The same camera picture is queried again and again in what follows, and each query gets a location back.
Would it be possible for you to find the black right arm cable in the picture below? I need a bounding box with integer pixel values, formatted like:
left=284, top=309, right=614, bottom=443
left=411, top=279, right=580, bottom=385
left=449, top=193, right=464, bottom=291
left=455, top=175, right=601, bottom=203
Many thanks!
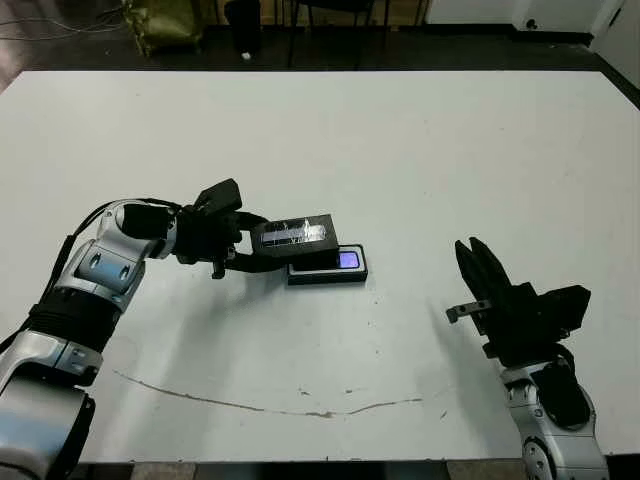
left=549, top=342, right=599, bottom=431

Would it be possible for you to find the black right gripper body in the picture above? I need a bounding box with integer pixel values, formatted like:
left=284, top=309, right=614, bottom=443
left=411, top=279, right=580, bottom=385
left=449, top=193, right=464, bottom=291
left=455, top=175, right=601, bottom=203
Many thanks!
left=444, top=281, right=565, bottom=369

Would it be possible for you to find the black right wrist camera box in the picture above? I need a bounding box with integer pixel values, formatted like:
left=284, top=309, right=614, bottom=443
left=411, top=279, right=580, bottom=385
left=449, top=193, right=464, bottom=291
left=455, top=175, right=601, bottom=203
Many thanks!
left=535, top=283, right=593, bottom=339

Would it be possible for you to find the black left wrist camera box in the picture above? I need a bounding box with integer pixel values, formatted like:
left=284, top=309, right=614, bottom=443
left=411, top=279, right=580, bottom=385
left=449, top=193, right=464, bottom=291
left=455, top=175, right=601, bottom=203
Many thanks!
left=192, top=177, right=246, bottom=215

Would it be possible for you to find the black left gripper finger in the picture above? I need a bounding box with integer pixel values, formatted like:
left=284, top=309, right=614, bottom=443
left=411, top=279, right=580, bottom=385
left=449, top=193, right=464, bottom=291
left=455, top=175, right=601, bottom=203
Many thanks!
left=233, top=212, right=272, bottom=242
left=223, top=249, right=294, bottom=276

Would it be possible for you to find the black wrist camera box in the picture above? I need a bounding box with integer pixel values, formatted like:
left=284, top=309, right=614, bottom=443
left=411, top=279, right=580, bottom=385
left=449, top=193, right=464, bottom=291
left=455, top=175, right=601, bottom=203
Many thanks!
left=535, top=283, right=593, bottom=339
left=192, top=177, right=246, bottom=215

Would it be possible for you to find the black box base white insert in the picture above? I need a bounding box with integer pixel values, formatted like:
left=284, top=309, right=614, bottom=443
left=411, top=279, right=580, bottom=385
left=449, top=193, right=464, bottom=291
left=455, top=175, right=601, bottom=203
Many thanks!
left=287, top=243, right=370, bottom=287

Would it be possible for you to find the white door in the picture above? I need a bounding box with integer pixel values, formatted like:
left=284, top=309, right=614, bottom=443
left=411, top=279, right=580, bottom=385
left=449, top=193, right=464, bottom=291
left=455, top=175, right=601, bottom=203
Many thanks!
left=589, top=0, right=640, bottom=56

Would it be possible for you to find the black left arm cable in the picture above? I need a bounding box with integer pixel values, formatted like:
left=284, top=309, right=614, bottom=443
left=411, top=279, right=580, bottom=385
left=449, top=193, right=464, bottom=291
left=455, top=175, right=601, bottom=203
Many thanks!
left=44, top=198, right=184, bottom=301

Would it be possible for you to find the black camera with screen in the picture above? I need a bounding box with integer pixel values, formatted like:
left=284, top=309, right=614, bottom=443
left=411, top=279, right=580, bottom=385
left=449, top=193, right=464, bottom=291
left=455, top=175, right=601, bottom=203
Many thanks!
left=294, top=252, right=362, bottom=272

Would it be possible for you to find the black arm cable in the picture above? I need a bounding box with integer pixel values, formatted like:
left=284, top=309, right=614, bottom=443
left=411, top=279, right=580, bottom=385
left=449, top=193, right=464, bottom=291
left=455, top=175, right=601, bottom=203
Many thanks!
left=44, top=198, right=184, bottom=301
left=549, top=342, right=599, bottom=431

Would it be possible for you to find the black upright floor object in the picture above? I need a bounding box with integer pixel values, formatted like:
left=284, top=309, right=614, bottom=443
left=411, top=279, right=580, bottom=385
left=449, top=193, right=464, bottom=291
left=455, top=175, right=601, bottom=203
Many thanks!
left=223, top=0, right=263, bottom=54

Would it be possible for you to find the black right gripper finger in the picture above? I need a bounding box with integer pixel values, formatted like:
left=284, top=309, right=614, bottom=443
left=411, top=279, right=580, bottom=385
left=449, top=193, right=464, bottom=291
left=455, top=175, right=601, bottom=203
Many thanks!
left=454, top=239, right=490, bottom=321
left=469, top=237, right=514, bottom=304

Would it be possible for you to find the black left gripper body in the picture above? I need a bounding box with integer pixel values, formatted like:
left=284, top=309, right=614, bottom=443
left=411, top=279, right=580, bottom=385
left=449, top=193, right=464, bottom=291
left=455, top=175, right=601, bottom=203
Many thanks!
left=171, top=203, right=245, bottom=280

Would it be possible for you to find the green sack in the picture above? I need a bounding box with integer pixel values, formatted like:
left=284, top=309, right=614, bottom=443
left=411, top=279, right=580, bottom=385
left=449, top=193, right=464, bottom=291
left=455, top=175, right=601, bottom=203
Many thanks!
left=122, top=0, right=205, bottom=56

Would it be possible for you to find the white floor cable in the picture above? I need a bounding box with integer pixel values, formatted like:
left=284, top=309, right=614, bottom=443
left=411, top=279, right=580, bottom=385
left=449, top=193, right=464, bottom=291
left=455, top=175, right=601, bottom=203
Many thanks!
left=0, top=4, right=132, bottom=44

